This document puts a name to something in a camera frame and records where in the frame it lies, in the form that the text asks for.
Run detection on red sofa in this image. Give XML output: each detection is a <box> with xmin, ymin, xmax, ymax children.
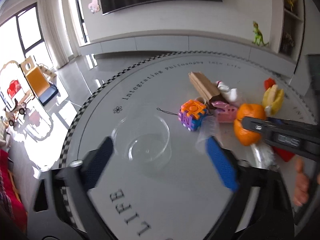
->
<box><xmin>1</xmin><ymin>150</ymin><xmax>27</xmax><ymax>233</ymax></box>

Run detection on crumpled clear plastic bag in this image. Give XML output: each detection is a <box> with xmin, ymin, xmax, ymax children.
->
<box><xmin>195</xmin><ymin>115</ymin><xmax>222</xmax><ymax>154</ymax></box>

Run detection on orange toy slide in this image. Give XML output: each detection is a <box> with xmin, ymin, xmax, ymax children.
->
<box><xmin>20</xmin><ymin>56</ymin><xmax>59</xmax><ymax>106</ymax></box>

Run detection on orange fruit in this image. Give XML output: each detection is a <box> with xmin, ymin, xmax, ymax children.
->
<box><xmin>234</xmin><ymin>103</ymin><xmax>267</xmax><ymax>146</ymax></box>

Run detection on red velvet pouch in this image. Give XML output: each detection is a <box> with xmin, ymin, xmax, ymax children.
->
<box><xmin>271</xmin><ymin>146</ymin><xmax>295</xmax><ymax>163</ymax></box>

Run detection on pink toy block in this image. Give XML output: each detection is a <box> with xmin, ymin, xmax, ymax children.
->
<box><xmin>212</xmin><ymin>101</ymin><xmax>238</xmax><ymax>123</ymax></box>

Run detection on colourful puzzle cube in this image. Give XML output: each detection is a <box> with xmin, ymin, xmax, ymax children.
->
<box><xmin>178</xmin><ymin>100</ymin><xmax>208</xmax><ymax>132</ymax></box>

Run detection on person right hand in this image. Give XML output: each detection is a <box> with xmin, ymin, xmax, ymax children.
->
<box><xmin>293</xmin><ymin>158</ymin><xmax>309</xmax><ymax>206</ymax></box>

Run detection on yellow sponge brush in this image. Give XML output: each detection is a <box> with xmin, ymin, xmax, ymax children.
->
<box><xmin>262</xmin><ymin>85</ymin><xmax>284</xmax><ymax>116</ymax></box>

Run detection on green dinosaur toy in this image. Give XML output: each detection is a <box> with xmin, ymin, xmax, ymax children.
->
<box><xmin>252</xmin><ymin>21</ymin><xmax>269</xmax><ymax>47</ymax></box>

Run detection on clear plastic bowl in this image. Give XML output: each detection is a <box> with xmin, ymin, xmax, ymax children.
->
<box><xmin>112</xmin><ymin>114</ymin><xmax>171</xmax><ymax>172</ymax></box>

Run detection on orange plastic spool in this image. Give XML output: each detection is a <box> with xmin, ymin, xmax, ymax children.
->
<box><xmin>264</xmin><ymin>78</ymin><xmax>276</xmax><ymax>90</ymax></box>

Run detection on white plastic bag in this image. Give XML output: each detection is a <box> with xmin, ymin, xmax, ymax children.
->
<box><xmin>216</xmin><ymin>81</ymin><xmax>245</xmax><ymax>107</ymax></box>

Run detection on silver snack wrapper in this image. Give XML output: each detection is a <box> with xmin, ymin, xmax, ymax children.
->
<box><xmin>251</xmin><ymin>141</ymin><xmax>278</xmax><ymax>171</ymax></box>

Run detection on wooden toy car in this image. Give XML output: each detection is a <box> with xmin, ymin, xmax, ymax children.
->
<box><xmin>4</xmin><ymin>98</ymin><xmax>27</xmax><ymax>126</ymax></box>

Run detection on brown paper bag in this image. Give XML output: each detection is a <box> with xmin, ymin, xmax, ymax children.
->
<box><xmin>188</xmin><ymin>72</ymin><xmax>228</xmax><ymax>109</ymax></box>

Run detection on black string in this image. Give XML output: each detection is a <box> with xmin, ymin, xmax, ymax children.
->
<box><xmin>156</xmin><ymin>107</ymin><xmax>180</xmax><ymax>118</ymax></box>

